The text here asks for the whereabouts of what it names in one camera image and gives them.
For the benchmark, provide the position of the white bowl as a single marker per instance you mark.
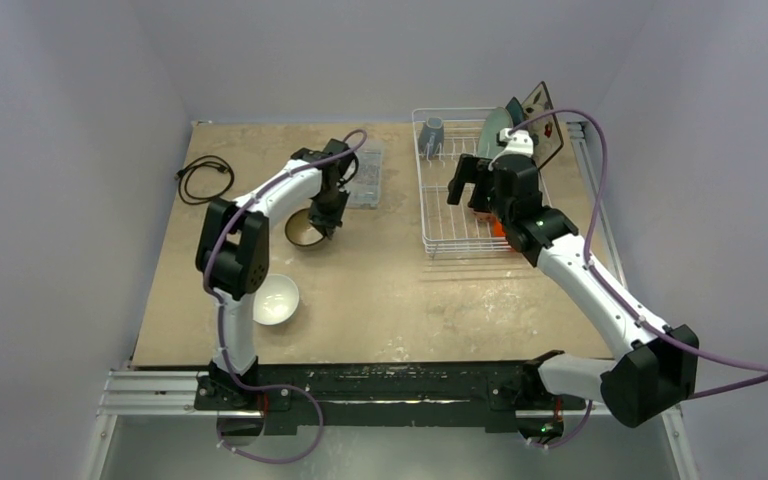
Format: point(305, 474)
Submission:
point(276, 300)

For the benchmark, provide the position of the light green round plate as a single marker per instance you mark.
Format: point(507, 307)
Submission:
point(487, 145)

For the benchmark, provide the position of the black table edge rail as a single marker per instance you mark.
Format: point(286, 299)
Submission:
point(278, 399)

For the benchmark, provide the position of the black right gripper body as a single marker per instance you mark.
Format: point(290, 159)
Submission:
point(475, 176)

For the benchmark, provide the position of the teal square plate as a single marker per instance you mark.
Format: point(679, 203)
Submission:
point(516, 111)

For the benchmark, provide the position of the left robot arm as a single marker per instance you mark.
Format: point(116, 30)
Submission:
point(233, 253)

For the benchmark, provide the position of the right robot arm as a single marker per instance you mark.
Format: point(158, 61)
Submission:
point(652, 368)

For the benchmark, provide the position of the grey printed mug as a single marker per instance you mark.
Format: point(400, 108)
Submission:
point(431, 137)

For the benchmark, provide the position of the brown rimmed beige bowl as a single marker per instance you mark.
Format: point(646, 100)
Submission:
point(301, 234)

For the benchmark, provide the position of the white wire dish rack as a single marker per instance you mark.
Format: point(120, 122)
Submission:
point(451, 229)

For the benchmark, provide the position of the orange bowl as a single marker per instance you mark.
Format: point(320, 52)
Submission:
point(497, 229)

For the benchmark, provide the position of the square floral plate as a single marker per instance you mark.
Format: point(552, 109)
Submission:
point(546, 131)

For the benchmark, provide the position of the clear plastic screw box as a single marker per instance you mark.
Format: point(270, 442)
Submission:
point(365, 183)

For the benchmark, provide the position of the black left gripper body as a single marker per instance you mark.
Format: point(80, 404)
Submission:
point(327, 209)

